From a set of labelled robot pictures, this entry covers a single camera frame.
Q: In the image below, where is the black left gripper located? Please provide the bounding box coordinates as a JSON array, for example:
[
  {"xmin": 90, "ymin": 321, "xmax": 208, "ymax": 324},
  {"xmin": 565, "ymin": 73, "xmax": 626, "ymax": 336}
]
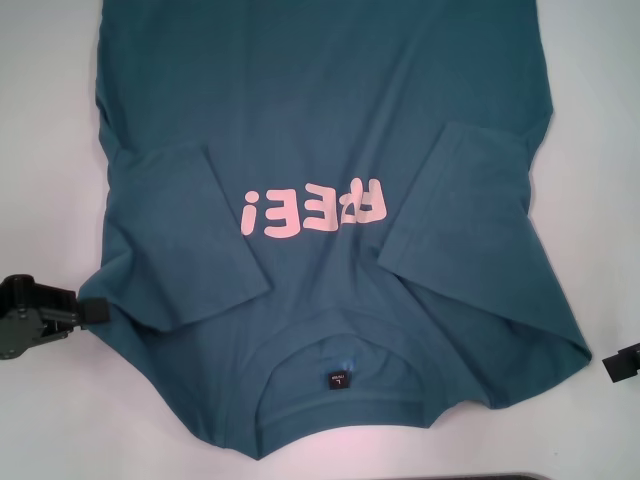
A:
[{"xmin": 0, "ymin": 273, "xmax": 111, "ymax": 361}]

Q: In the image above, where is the teal t-shirt with pink print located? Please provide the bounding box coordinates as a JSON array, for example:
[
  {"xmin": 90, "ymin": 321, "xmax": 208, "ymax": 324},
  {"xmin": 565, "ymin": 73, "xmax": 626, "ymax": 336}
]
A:
[{"xmin": 77, "ymin": 0, "xmax": 594, "ymax": 449}]

